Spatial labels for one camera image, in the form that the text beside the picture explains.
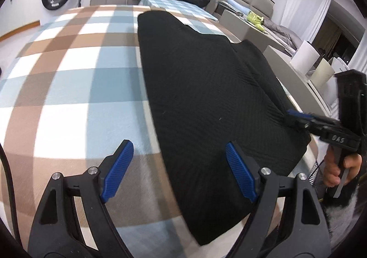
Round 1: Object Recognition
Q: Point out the cream paper roll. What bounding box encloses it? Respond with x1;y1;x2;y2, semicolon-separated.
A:
310;59;335;90

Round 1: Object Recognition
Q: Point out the right hand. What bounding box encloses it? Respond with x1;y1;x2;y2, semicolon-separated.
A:
322;147;363;188

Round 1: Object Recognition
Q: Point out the green toy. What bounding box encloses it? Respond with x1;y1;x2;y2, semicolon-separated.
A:
247;11;266;33

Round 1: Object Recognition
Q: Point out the blue checkered box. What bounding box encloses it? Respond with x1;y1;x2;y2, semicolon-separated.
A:
138;0;218;22

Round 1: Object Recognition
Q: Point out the black knit sweater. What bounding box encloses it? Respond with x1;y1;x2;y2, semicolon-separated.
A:
137;10;310;246

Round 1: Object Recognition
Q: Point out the white paper roll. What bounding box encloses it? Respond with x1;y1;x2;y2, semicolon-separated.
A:
290;41;320;75

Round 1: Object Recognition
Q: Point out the checkered table cloth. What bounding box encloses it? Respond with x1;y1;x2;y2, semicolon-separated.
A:
0;3;322;258

